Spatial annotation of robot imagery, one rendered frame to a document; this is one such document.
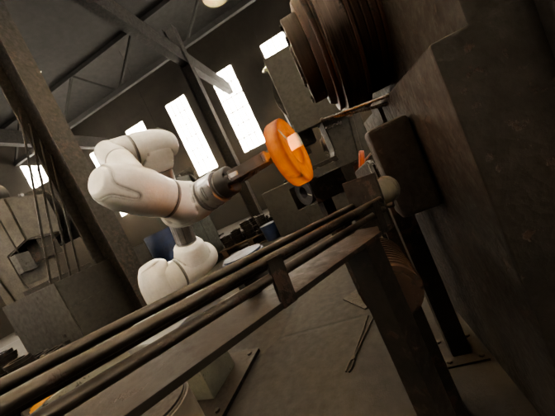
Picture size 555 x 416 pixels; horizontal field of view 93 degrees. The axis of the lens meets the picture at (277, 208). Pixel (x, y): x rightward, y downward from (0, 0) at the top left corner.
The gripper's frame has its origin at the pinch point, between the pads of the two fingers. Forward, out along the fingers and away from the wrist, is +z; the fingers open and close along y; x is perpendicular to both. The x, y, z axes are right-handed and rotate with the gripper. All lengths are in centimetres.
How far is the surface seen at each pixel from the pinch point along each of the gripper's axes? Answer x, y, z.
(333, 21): 22.8, -18.7, 19.8
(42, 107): 190, -135, -268
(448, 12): 4.7, 1.2, 34.9
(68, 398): -13, 49, -6
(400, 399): -84, -15, -10
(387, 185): -17.3, 0.4, 15.3
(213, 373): -70, -22, -89
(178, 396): -31, 31, -27
